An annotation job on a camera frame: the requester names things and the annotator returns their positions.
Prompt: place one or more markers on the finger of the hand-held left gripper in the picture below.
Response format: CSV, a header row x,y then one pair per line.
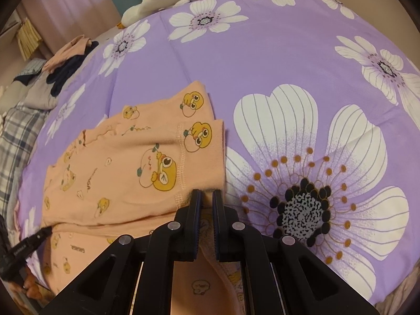
x,y
41,233

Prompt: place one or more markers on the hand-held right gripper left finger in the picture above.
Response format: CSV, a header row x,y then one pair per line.
x,y
198,210

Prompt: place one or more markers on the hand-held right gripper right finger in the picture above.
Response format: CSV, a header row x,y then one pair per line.
x,y
216,210

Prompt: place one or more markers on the orange cartoon print shirt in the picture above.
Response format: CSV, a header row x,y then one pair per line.
x,y
115,177

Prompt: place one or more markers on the person's left hand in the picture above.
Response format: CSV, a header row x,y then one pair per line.
x,y
32,285

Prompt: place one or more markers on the grey plaid quilt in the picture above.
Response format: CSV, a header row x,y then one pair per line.
x,y
16,131

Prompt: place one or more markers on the grey pillow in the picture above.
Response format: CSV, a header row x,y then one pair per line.
x,y
39,95

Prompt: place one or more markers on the purple floral blanket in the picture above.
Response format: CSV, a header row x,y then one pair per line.
x,y
279,72

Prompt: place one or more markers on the dark navy garment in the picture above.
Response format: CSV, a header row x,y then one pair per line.
x,y
65,72

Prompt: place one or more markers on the blue striped pillow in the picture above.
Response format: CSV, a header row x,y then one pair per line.
x,y
34,65

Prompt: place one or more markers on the folded pink garment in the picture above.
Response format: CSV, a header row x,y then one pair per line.
x,y
69,52

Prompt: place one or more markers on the yellow pleated cloth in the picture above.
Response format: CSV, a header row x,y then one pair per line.
x,y
29,39

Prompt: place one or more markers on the pink curtain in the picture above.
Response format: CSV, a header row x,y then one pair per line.
x,y
72,3

